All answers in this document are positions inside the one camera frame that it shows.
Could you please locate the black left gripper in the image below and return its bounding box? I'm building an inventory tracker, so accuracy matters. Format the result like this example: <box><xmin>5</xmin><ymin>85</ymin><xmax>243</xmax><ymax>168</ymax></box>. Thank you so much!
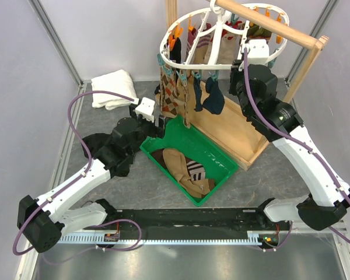
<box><xmin>128</xmin><ymin>104</ymin><xmax>168</xmax><ymax>156</ymax></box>

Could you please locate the teal clothes peg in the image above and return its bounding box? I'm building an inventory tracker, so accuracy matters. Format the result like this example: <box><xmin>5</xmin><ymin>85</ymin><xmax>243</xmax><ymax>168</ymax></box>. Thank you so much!
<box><xmin>192</xmin><ymin>70</ymin><xmax>202</xmax><ymax>80</ymax></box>
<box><xmin>209</xmin><ymin>70</ymin><xmax>219</xmax><ymax>82</ymax></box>

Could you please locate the navy blue sock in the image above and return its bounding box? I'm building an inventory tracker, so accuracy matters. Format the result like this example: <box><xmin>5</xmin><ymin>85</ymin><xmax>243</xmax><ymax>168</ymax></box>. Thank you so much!
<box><xmin>202</xmin><ymin>77</ymin><xmax>225</xmax><ymax>115</ymax></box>
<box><xmin>193</xmin><ymin>78</ymin><xmax>203</xmax><ymax>112</ymax></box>

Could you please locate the brown striped sock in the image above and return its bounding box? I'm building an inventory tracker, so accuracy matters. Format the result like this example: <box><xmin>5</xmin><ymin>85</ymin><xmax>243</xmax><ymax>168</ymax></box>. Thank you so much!
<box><xmin>185</xmin><ymin>157</ymin><xmax>206</xmax><ymax>181</ymax></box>

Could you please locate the white oval sock hanger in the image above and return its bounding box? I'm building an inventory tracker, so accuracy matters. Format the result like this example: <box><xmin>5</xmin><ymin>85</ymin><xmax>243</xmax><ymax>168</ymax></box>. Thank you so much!
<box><xmin>157</xmin><ymin>1</ymin><xmax>288</xmax><ymax>72</ymax></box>

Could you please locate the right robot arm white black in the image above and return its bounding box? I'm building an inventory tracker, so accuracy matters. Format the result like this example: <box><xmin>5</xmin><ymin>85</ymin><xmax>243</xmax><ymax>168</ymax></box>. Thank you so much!
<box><xmin>229</xmin><ymin>59</ymin><xmax>350</xmax><ymax>230</ymax></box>

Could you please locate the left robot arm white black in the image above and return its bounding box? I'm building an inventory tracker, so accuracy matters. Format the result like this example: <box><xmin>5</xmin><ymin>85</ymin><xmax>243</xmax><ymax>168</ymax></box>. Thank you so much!
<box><xmin>17</xmin><ymin>114</ymin><xmax>168</xmax><ymax>253</ymax></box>

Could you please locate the black cloth pile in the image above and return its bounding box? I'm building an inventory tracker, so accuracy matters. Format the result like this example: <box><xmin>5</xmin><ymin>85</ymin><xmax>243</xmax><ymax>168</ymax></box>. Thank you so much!
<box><xmin>82</xmin><ymin>133</ymin><xmax>138</xmax><ymax>178</ymax></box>

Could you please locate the white folded towel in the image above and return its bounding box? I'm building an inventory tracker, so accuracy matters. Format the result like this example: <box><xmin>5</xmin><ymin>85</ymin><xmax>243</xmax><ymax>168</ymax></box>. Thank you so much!
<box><xmin>91</xmin><ymin>69</ymin><xmax>137</xmax><ymax>110</ymax></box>

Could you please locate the beige red hanging sock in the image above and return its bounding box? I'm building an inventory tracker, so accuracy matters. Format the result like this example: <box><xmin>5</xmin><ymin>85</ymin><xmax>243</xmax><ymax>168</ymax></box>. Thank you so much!
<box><xmin>216</xmin><ymin>30</ymin><xmax>239</xmax><ymax>64</ymax></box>

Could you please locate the olive striped hanging sock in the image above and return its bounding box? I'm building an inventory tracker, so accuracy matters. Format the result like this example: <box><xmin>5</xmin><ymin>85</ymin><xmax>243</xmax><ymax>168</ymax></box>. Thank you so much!
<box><xmin>247</xmin><ymin>24</ymin><xmax>272</xmax><ymax>41</ymax></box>

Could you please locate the argyle brown orange sock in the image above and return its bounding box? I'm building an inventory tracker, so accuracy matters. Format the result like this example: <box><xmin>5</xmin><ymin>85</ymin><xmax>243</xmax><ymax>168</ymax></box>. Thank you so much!
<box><xmin>160</xmin><ymin>68</ymin><xmax>185</xmax><ymax>118</ymax></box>

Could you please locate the purple striped tan sock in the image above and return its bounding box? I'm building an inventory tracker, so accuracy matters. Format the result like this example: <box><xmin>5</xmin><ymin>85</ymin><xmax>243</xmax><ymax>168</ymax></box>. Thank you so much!
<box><xmin>185</xmin><ymin>27</ymin><xmax>211</xmax><ymax>64</ymax></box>

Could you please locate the tan sock in bin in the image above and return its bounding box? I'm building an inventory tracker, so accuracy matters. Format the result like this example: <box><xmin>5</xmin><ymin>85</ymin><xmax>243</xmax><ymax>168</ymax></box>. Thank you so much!
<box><xmin>150</xmin><ymin>148</ymin><xmax>216</xmax><ymax>198</ymax></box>

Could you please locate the black hanging sock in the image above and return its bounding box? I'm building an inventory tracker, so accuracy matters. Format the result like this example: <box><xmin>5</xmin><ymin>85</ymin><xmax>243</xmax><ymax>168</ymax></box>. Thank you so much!
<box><xmin>170</xmin><ymin>38</ymin><xmax>181</xmax><ymax>64</ymax></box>

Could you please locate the green plastic bin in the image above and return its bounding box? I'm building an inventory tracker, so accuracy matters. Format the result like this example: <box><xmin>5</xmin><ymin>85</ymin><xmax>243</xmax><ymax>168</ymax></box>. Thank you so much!
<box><xmin>141</xmin><ymin>116</ymin><xmax>237</xmax><ymax>207</ymax></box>

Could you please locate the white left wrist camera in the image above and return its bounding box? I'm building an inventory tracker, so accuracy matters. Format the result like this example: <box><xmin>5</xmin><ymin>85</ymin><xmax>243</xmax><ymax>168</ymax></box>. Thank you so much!
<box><xmin>135</xmin><ymin>97</ymin><xmax>156</xmax><ymax>123</ymax></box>

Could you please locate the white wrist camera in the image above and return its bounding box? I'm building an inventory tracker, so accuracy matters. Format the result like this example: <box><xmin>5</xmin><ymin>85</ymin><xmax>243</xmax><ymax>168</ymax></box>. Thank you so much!
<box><xmin>135</xmin><ymin>97</ymin><xmax>156</xmax><ymax>123</ymax></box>
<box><xmin>246</xmin><ymin>39</ymin><xmax>270</xmax><ymax>65</ymax></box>

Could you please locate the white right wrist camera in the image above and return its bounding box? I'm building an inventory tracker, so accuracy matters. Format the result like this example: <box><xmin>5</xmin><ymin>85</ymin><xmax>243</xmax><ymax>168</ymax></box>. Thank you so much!
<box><xmin>246</xmin><ymin>39</ymin><xmax>270</xmax><ymax>65</ymax></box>

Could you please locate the wooden rack frame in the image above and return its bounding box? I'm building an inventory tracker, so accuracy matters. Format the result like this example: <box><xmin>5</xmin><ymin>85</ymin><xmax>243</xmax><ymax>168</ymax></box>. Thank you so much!
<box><xmin>159</xmin><ymin>1</ymin><xmax>329</xmax><ymax>170</ymax></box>

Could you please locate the grey cable duct strip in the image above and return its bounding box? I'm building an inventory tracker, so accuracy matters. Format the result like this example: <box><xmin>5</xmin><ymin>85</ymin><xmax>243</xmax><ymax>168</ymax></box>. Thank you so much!
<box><xmin>58</xmin><ymin>232</ymin><xmax>269</xmax><ymax>246</ymax></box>

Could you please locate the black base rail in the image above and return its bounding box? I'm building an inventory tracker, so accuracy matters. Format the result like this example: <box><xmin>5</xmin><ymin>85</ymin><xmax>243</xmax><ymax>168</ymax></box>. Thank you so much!
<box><xmin>95</xmin><ymin>199</ymin><xmax>290</xmax><ymax>232</ymax></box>

